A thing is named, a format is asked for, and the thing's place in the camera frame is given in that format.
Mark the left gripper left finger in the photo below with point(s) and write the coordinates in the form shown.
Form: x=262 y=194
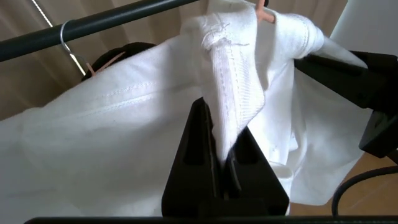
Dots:
x=189 y=186

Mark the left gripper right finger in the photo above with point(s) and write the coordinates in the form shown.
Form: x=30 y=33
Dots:
x=258 y=180

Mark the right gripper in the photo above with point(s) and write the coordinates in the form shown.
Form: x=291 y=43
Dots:
x=382 y=133

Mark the pink clothes hanger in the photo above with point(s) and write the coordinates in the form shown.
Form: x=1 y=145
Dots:
x=74 y=59
x=264 y=15

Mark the black shorts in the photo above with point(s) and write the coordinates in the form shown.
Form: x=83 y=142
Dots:
x=124 y=51

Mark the white printed garment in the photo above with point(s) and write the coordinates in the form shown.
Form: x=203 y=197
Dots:
x=109 y=140

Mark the black clothes rack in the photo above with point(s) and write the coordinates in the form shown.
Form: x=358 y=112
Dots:
x=93 y=23

